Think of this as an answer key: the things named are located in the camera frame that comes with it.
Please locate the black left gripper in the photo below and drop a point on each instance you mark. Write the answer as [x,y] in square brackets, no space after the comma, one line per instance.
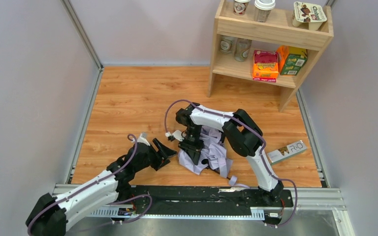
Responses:
[158,158]

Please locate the glass jar left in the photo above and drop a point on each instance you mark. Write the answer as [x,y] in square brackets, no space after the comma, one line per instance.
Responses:
[227,43]

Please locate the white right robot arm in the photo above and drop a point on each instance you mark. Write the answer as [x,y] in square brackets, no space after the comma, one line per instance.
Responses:
[243,135]

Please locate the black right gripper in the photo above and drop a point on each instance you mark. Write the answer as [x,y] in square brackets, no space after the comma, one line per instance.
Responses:
[193,143]

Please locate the glass jar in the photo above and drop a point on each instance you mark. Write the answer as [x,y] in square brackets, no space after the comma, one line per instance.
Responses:
[242,49]
[227,43]

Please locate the orange pink snack box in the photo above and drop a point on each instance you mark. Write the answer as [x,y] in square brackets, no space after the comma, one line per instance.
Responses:
[265,66]

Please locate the wooden shelf unit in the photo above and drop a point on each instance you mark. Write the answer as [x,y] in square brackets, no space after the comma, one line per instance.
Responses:
[277,30]

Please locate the clear cup white lid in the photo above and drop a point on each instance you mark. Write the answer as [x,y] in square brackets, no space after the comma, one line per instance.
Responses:
[263,9]

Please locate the white R&O box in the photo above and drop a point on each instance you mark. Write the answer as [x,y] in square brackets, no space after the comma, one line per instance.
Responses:
[286,152]

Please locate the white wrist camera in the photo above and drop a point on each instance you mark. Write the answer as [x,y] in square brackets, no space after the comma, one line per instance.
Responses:
[145,138]
[176,135]

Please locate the Chobani yogurt pack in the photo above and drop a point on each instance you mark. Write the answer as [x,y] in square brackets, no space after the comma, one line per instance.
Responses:
[308,13]

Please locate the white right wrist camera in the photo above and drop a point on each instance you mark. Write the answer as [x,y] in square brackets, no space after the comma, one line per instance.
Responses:
[176,135]

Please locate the glass jar right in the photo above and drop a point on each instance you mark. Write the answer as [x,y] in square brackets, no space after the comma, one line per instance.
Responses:
[242,49]

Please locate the paper cup red print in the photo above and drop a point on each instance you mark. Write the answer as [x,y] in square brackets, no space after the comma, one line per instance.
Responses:
[240,6]

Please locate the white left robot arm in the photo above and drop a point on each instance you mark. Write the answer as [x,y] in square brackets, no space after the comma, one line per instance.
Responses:
[55,215]

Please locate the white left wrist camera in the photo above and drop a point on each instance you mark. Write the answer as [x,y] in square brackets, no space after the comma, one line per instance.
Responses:
[145,138]

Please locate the lavender folding umbrella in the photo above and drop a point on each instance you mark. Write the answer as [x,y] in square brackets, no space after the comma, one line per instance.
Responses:
[213,156]

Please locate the green orange carton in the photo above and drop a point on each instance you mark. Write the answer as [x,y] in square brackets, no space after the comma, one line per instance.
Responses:
[291,60]

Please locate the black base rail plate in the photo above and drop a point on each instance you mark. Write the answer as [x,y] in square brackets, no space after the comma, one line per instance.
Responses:
[201,200]

